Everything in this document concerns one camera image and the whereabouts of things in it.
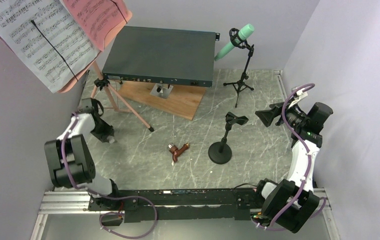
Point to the brown plastic faucet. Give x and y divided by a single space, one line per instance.
176 152

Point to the dark rack audio unit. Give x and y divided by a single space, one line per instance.
162 56

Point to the metal bracket under unit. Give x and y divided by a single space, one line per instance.
161 90

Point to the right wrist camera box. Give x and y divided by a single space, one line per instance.
298 96

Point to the pink music stand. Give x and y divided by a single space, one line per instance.
102 83

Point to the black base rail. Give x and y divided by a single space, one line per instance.
181 204

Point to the black round-base mic stand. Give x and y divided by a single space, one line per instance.
220 152

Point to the pink sheet music page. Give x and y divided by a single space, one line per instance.
101 20

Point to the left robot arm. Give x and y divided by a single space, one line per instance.
68 157

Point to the wooden board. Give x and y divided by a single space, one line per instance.
179 100

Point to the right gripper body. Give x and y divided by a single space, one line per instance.
293 117

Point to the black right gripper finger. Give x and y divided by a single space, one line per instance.
267 116
276 105

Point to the white sheet music page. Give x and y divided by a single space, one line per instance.
47 39

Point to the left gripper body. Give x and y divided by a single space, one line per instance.
102 130

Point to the green microphone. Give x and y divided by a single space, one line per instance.
238 39

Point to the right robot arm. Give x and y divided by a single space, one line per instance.
291 202

